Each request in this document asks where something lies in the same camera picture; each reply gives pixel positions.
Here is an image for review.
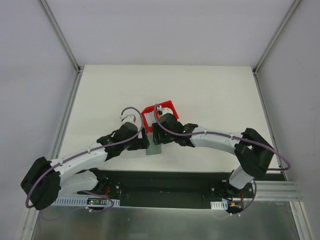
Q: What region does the red plastic bin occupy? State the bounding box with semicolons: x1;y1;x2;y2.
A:
140;99;180;135

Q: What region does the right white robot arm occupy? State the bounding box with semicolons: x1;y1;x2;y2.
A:
152;113;274;198

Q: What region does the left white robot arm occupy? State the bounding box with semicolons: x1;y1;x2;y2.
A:
20;122;149;211

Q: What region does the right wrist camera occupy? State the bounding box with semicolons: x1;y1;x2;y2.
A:
157;107;171;116

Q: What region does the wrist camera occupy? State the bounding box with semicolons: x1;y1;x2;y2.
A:
120;114;137;124
157;107;171;116

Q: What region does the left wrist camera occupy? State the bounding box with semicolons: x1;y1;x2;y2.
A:
120;114;137;124

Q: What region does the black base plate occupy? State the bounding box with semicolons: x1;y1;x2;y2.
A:
88;170;254;209

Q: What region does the left white cable duct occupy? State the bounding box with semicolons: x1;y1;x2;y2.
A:
51;196;120;208

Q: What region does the white cable duct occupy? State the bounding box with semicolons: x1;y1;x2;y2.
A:
210;201;228;211
51;196;120;208

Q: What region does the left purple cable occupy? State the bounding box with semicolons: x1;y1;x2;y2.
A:
24;106;146;222

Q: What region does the purple cable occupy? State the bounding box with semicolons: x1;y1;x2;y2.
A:
24;106;146;222
152;102;292;221

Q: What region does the right white cable duct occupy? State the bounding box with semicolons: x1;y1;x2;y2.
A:
210;201;228;211

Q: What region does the right aluminium frame post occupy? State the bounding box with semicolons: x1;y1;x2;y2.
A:
252;0;303;76

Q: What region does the aluminium frame post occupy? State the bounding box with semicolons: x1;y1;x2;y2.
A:
252;0;303;76
38;0;82;73

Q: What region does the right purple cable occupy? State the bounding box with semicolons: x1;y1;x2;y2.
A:
152;102;292;221

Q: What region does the left aluminium frame post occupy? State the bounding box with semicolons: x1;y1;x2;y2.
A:
38;0;82;73

